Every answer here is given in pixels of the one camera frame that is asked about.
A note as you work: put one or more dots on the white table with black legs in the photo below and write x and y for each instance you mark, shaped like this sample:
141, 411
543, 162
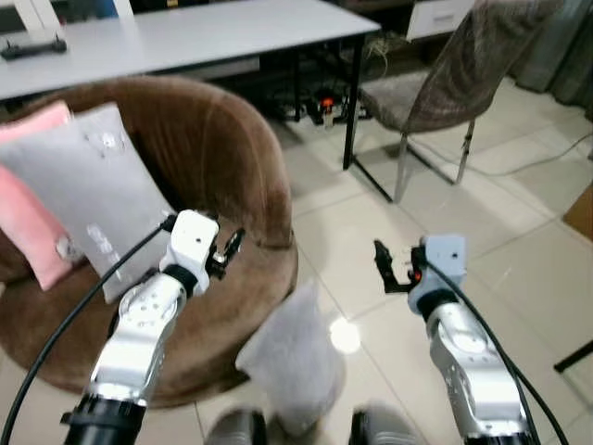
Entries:
185, 37

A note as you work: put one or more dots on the robot leg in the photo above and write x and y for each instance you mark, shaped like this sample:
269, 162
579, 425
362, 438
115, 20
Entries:
236, 429
389, 426

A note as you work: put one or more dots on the small grey fuzzy pillow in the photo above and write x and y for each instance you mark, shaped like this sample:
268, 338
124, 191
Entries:
292, 362

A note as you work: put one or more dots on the black furniture leg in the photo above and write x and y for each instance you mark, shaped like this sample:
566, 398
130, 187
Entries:
574, 356

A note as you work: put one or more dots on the power strip with orange light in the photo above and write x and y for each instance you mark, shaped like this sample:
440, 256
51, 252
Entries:
326, 104

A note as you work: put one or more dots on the brown cardboard box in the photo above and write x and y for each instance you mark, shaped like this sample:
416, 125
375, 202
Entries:
581, 213

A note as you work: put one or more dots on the white drawer cabinet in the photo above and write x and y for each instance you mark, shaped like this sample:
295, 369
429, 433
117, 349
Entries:
440, 17

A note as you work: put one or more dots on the robot left leg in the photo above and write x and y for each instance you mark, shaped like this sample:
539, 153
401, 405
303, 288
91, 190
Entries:
236, 429

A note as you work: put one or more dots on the black device on table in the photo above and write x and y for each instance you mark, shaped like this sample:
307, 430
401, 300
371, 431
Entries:
32, 48

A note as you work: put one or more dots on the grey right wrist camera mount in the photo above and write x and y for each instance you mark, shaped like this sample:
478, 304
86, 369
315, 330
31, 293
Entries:
437, 264

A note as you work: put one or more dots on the grey curtain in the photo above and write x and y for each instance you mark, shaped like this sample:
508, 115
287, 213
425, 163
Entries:
561, 46

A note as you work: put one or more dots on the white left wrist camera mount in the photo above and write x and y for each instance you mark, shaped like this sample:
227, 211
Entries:
193, 239

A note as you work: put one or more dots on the brown round velvet sofa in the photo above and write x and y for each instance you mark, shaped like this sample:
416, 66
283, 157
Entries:
213, 139

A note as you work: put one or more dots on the brown fabric metal-leg chair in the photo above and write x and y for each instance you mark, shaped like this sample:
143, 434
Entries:
463, 65

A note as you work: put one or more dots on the white monitor stand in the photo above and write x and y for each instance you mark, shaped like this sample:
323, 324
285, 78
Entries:
32, 14

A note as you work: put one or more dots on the robot right leg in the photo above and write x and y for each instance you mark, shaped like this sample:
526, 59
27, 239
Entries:
389, 426

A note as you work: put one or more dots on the large grey pillow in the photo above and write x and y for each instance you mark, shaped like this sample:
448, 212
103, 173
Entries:
83, 185

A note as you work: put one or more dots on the pink pillow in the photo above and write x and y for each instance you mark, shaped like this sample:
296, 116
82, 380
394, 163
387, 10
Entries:
23, 227

